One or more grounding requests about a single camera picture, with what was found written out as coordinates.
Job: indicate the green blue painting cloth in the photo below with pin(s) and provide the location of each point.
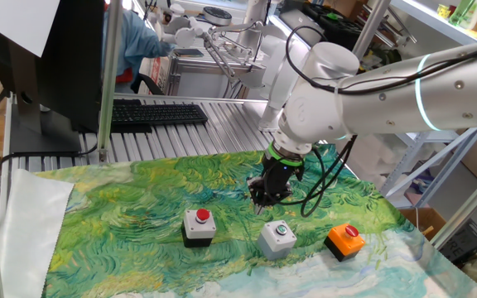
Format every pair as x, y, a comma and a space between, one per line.
139, 207

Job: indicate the white haptic teleoperation device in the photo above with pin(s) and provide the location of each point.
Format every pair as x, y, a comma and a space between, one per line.
271, 62

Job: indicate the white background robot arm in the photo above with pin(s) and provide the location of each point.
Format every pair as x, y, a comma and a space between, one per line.
254, 20

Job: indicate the white satin cloth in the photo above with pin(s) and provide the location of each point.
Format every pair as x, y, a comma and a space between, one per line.
31, 232

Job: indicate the person in blue shirt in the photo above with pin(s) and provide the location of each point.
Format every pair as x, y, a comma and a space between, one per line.
133, 41

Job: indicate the white black box red button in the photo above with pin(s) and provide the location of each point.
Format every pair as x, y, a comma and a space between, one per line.
199, 229

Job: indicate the round black speaker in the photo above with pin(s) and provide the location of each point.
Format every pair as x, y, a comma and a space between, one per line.
217, 15

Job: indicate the black plastic crate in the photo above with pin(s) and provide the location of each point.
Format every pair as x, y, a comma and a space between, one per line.
464, 242

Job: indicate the orange box red button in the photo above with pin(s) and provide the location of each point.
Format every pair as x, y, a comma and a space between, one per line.
342, 244

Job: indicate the yellow small container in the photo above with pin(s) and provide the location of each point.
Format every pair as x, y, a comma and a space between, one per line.
443, 11

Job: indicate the cream coloured bottle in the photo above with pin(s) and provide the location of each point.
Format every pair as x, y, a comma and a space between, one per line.
476, 14

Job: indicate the white metal shelf rack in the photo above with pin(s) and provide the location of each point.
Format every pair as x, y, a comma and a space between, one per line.
429, 22

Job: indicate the silver aluminium case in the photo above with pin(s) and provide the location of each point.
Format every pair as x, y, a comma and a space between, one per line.
197, 83

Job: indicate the green transparent bottle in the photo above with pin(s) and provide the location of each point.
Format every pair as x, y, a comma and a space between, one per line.
461, 11

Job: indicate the black keyboard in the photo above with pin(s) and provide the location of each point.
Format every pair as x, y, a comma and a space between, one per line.
160, 113

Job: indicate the black computer monitor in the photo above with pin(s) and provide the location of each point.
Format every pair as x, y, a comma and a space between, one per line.
68, 62

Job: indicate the grey laptop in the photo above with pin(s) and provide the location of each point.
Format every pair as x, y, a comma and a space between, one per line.
298, 22

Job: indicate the wooden background desk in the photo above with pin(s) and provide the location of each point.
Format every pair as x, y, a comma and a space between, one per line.
180, 14

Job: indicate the brown cardboard box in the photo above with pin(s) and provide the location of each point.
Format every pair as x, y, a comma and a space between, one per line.
422, 221

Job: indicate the white paper sheet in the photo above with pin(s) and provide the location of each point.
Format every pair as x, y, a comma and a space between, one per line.
19, 20

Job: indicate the grey box green button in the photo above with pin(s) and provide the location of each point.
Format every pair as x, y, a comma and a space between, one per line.
273, 242

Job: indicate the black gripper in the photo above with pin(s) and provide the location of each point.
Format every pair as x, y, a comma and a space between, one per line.
280, 178

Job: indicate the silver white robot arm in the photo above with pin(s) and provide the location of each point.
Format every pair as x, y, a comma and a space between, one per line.
387, 99

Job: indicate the black tool case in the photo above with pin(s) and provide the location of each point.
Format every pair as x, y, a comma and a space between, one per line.
338, 25

